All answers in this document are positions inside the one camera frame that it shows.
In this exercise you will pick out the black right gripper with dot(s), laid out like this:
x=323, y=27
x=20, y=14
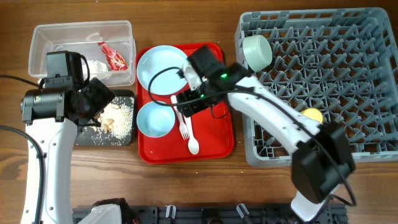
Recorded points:
x=188, y=104

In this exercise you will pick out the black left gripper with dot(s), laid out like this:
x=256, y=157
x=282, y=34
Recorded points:
x=101, y=94

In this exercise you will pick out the light blue plate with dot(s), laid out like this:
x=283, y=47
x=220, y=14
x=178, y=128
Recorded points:
x=157, y=59

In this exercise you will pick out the food scraps and rice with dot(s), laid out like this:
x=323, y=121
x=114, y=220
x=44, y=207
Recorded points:
x=119, y=121

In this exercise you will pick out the white napkin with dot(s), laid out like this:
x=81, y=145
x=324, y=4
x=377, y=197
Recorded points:
x=97, y=70

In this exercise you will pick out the light blue bowl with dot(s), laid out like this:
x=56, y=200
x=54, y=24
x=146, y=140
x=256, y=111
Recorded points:
x=155, y=121

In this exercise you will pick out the red snack wrapper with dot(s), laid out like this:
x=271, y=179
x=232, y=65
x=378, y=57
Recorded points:
x=114, y=58

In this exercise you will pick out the mint green bowl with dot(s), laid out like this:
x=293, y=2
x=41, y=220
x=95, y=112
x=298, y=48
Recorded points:
x=257, y=52

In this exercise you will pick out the yellow plastic cup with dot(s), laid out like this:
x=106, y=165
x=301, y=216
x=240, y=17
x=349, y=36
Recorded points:
x=314, y=114

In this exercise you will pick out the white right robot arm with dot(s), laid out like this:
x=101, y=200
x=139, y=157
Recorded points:
x=321, y=157

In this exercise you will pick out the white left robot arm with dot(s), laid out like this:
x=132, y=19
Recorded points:
x=54, y=114

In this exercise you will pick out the black food waste tray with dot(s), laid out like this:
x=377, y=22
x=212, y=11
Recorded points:
x=124, y=137

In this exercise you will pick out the grey dishwasher rack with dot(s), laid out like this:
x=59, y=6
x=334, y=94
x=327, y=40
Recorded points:
x=342, y=62

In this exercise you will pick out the red serving tray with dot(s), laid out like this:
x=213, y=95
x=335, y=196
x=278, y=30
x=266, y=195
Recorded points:
x=215, y=136

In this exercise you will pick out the white plastic fork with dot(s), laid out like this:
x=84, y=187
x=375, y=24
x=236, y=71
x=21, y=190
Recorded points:
x=182, y=126

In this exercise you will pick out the white plastic spoon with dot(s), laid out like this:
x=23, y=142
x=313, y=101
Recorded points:
x=193, y=144

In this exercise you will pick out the clear plastic bin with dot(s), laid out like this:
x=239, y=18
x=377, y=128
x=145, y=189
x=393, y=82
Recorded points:
x=83, y=37

